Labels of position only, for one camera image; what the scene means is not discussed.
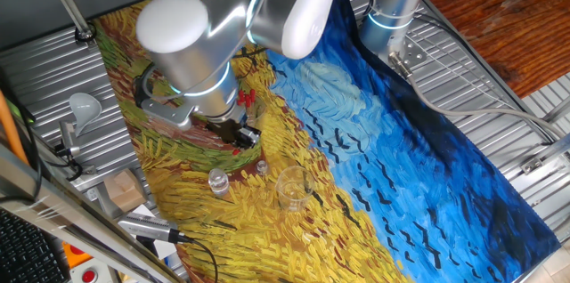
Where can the metal pole black foot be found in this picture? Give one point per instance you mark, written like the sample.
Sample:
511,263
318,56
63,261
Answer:
67,2

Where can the red bulb glass dropper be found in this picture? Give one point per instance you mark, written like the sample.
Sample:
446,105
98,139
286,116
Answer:
236,151
240,96
244,100
253,95
249,101

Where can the grey box red button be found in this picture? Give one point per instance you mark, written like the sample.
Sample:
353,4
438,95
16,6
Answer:
89,275

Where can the black keyboard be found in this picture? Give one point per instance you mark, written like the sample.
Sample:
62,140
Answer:
26,256

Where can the silver depth camera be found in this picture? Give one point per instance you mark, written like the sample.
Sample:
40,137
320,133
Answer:
142,226

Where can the clear glass beaker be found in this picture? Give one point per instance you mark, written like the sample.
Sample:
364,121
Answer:
258,114
294,189

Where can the brown cardboard box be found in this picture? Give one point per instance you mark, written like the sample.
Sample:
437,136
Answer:
124,189

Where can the white plastic ladle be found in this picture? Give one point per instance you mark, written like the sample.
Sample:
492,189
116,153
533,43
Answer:
84,109

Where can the clear glass bottle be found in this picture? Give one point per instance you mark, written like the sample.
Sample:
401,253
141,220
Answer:
218,181

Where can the orange box red button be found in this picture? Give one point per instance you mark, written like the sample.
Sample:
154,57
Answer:
73,252

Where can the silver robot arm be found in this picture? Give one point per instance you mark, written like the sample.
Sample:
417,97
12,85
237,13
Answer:
200,38

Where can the metal corner bracket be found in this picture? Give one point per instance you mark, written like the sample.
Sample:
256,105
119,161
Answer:
532,165

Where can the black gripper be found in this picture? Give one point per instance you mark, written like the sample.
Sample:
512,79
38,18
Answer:
227,129

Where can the grey base conduit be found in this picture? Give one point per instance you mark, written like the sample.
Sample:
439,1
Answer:
467,112

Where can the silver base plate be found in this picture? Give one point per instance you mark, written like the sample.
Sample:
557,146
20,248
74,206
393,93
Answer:
414,54

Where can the black table clamp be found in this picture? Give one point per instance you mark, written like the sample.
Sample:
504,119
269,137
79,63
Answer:
71,163

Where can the Van Gogh painting tablecloth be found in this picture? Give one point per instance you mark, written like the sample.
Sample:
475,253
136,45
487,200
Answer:
356,163

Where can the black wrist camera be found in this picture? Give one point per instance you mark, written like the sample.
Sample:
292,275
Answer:
143,91

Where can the orange pole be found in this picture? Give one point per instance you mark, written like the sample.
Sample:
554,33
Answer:
9,127

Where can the aluminium frame bar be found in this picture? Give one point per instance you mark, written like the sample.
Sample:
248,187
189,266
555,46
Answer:
67,212

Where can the small clear glass vial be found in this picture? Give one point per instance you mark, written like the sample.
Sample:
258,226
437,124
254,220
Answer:
262,167

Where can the silver clamp mounted camera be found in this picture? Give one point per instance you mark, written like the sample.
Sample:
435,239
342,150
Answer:
67,134

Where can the silver camera bracket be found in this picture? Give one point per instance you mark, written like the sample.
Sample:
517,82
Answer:
169,114

